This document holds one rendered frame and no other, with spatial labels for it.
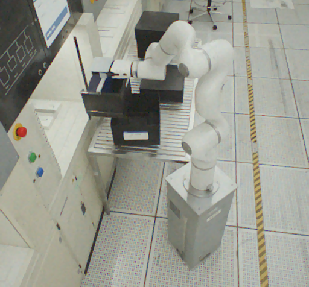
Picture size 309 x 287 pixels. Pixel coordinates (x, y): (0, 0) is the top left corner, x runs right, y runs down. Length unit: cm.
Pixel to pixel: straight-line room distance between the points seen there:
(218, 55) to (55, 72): 109
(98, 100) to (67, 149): 33
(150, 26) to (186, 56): 133
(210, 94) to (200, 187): 59
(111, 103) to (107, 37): 109
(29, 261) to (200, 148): 87
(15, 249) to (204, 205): 89
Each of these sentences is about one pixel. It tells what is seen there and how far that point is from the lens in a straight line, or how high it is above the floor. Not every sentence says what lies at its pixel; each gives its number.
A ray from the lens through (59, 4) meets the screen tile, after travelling 157.
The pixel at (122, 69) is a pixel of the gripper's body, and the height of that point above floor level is 127.
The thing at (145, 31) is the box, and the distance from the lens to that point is 243.
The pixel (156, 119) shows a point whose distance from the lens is 202.
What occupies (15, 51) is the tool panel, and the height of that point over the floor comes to 159.
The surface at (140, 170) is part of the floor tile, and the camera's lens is 272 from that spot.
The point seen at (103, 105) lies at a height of 109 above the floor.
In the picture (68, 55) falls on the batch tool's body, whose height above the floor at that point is 121.
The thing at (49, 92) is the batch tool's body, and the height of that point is 93.
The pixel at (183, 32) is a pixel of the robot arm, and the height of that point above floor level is 158.
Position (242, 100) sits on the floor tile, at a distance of 338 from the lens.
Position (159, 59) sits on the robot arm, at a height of 139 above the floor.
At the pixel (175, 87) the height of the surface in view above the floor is 86.
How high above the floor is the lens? 219
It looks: 47 degrees down
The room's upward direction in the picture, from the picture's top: 3 degrees counter-clockwise
